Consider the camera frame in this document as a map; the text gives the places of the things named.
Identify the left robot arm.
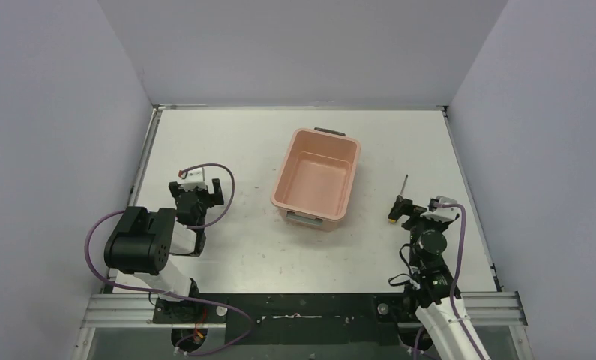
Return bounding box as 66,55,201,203
103,178,225,323

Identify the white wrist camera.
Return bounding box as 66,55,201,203
178,167,207,191
421,196,460,224

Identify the aluminium front rail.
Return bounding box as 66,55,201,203
80,292,527,329

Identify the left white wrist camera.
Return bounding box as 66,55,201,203
178,167,207,191

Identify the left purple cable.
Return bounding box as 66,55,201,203
83,163,255,357

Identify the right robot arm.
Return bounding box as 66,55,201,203
388,195,490,359

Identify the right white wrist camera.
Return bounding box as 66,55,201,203
421,196,460,224

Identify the black yellow screwdriver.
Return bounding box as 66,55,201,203
388,174,409,224

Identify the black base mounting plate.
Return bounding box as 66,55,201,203
151,292,421,346

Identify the pink plastic bin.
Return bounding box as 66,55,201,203
271,127,361,231

